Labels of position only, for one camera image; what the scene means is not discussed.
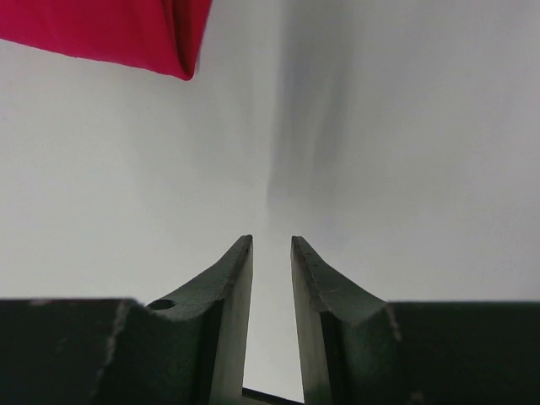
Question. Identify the crimson red t shirt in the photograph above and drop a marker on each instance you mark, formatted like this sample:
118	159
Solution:
158	35

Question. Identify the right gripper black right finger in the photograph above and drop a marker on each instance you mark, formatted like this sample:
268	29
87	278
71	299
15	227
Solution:
356	348

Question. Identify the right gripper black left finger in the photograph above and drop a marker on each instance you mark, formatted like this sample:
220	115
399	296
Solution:
188	347

